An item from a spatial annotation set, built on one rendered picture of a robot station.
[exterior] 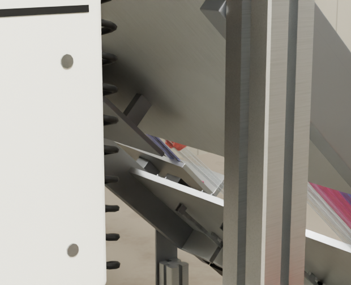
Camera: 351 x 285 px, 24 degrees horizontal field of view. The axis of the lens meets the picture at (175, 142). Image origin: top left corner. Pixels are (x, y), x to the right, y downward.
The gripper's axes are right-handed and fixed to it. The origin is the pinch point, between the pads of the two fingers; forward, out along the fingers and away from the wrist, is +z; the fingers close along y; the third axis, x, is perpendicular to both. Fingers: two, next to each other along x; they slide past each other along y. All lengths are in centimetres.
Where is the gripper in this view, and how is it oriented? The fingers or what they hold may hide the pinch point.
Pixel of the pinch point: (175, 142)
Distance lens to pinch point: 114.9
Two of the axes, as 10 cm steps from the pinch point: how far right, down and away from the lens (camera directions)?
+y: 6.3, 1.9, -7.6
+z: -5.4, 8.1, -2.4
